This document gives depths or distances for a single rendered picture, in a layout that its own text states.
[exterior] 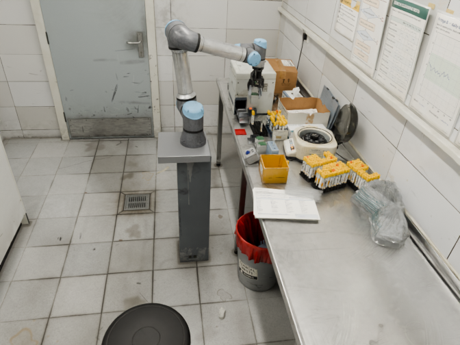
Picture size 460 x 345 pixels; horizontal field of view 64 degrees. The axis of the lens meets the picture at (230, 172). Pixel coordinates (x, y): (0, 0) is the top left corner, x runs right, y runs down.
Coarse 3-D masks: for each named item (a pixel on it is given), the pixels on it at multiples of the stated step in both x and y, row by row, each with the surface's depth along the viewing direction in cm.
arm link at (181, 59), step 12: (168, 24) 191; (180, 24) 185; (168, 36) 187; (168, 48) 196; (180, 60) 198; (180, 72) 202; (180, 84) 206; (180, 96) 210; (192, 96) 211; (180, 108) 212
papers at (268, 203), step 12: (264, 192) 185; (276, 192) 185; (264, 204) 177; (276, 204) 178; (288, 204) 178; (300, 204) 179; (312, 204) 179; (264, 216) 170; (276, 216) 170; (288, 216) 171; (300, 216) 171; (312, 216) 172
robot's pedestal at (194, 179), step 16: (208, 144) 224; (192, 176) 219; (208, 176) 220; (192, 192) 226; (208, 192) 228; (192, 208) 233; (208, 208) 235; (192, 224) 241; (208, 224) 243; (192, 240) 249; (208, 240) 251; (192, 256) 259; (208, 256) 260
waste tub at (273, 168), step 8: (264, 160) 200; (272, 160) 201; (280, 160) 201; (264, 168) 187; (272, 168) 188; (280, 168) 188; (288, 168) 189; (264, 176) 190; (272, 176) 191; (280, 176) 191
